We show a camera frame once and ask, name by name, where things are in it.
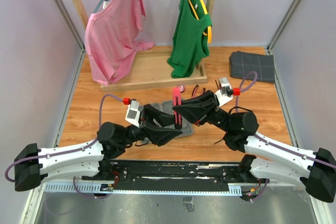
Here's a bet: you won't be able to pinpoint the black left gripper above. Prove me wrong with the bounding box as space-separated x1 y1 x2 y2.
121 104 183 146

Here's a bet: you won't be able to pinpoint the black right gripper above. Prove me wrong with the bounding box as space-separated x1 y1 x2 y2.
172 90 232 133

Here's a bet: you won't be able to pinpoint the pink black utility knife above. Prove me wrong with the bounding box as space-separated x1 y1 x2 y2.
172 87 183 131

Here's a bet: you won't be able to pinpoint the grey plastic tool case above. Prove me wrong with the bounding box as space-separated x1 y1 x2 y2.
139 100 194 145

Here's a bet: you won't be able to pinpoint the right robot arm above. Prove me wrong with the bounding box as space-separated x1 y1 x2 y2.
173 89 335 203

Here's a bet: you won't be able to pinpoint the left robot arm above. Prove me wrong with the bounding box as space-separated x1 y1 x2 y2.
14 104 182 191

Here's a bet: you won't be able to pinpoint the pink black pliers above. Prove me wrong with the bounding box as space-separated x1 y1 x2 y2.
192 84 206 98

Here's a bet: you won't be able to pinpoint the red black tape roll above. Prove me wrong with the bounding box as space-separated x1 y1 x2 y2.
178 85 185 93

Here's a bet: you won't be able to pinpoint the wooden clothes rack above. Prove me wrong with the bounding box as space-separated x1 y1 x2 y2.
72 0 215 92

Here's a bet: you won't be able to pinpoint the folded grey checked cloth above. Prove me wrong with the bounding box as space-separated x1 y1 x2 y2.
229 51 275 83

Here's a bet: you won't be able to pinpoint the green tank top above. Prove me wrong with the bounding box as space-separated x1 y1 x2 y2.
167 0 212 79

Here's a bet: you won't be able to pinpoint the pink t-shirt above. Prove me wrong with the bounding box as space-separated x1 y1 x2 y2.
85 0 154 86

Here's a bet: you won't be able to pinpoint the yellow clothes hanger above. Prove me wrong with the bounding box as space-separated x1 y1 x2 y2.
187 0 212 45

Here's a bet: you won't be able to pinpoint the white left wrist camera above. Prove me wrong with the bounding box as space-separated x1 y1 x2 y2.
123 98 140 127

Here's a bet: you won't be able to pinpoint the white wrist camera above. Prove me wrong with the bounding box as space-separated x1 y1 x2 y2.
123 98 140 127
215 77 241 106

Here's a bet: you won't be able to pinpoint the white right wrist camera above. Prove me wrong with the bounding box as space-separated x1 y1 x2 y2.
215 77 241 106

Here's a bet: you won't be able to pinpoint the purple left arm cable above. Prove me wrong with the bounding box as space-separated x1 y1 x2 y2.
4 94 127 200

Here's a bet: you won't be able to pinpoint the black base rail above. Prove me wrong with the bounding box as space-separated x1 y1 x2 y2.
81 159 260 193

